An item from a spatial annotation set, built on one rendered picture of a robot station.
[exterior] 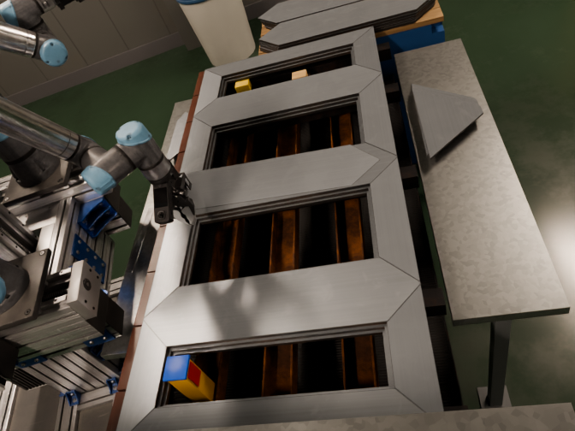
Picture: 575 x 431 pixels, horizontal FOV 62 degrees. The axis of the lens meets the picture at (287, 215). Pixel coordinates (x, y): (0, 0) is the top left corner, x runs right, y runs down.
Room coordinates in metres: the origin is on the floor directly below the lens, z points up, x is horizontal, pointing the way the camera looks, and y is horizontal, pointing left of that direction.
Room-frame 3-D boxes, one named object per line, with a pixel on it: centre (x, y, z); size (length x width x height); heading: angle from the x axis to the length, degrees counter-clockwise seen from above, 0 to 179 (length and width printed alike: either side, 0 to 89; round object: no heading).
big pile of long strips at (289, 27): (2.01, -0.60, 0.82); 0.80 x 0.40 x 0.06; 71
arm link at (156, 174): (1.06, 0.27, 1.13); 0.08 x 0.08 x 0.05
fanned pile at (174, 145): (1.82, 0.25, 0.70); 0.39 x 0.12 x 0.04; 161
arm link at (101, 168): (1.03, 0.36, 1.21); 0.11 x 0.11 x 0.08; 27
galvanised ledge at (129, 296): (1.49, 0.40, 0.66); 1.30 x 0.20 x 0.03; 161
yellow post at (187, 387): (0.63, 0.39, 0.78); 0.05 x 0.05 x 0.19; 71
